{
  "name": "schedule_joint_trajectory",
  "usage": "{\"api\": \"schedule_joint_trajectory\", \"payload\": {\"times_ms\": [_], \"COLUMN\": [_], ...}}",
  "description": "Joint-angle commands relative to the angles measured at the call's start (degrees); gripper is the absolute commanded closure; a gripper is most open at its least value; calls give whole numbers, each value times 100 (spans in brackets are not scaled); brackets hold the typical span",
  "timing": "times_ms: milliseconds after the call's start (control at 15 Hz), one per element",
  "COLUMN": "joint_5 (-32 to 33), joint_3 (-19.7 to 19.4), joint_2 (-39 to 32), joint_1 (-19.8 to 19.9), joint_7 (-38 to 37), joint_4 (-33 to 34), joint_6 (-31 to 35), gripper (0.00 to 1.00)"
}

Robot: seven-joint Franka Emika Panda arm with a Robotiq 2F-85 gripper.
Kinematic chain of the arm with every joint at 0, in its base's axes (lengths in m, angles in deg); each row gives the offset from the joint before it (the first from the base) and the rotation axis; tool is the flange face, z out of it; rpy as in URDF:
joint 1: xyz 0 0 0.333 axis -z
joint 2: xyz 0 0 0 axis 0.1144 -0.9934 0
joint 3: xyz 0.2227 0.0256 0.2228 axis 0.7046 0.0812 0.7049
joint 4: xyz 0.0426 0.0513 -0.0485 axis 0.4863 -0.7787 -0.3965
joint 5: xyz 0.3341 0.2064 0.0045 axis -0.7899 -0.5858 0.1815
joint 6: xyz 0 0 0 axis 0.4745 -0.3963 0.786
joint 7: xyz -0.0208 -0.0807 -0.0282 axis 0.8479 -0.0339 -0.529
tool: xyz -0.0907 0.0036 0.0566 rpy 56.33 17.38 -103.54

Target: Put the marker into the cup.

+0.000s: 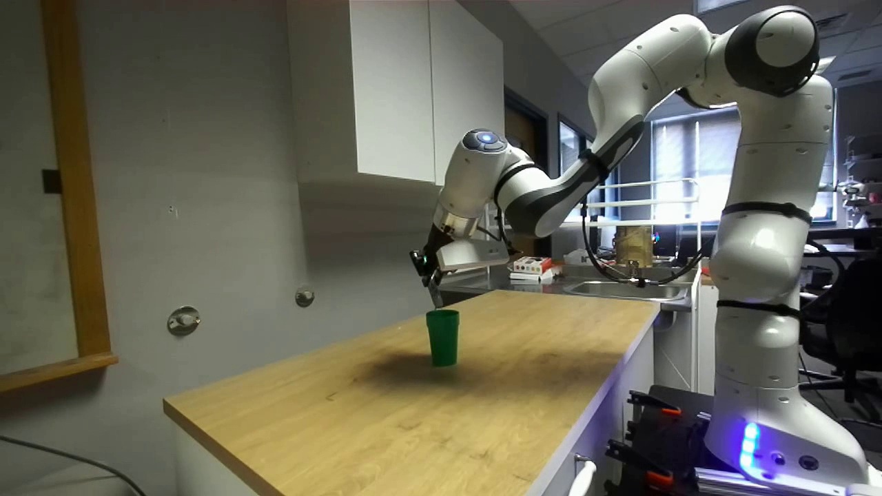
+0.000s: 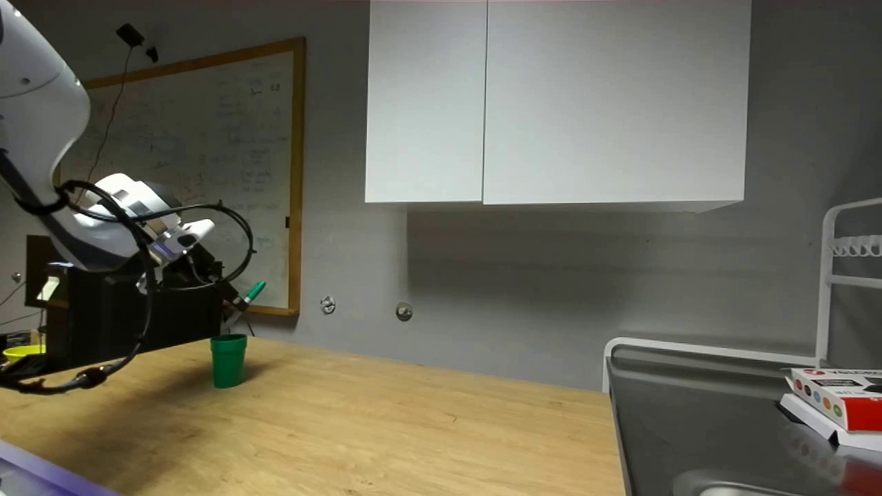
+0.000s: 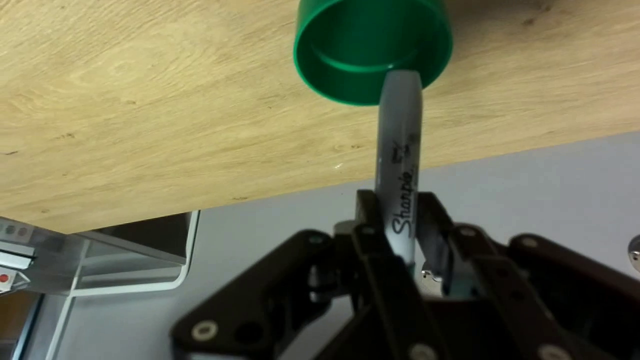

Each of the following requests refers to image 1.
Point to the round metal wall fixture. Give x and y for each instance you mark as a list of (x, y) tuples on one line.
[(183, 321)]

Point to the wooden frame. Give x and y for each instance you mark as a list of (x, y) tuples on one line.
[(77, 202)]

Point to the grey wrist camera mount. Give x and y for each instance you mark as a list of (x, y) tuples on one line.
[(473, 268)]

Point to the black red clamp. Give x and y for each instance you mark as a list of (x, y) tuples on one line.
[(666, 414), (652, 469)]

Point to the white wall cabinet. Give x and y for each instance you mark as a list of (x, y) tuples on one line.
[(402, 92)]

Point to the black wall switch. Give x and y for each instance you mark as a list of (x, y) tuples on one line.
[(51, 180)]

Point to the black office chair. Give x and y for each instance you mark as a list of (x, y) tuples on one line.
[(849, 333)]

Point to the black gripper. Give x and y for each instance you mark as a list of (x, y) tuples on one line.
[(437, 245)]

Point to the brown object on counter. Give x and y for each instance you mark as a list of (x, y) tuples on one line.
[(635, 249)]

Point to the small round metal knob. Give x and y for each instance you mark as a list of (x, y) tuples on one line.
[(303, 298)]

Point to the green plastic cup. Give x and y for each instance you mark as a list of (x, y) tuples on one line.
[(444, 337)]

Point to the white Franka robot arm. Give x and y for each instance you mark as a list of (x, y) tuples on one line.
[(761, 230)]

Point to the white metal railing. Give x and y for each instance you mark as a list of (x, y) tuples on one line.
[(663, 198)]

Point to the red white box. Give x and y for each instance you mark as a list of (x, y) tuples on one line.
[(532, 268)]

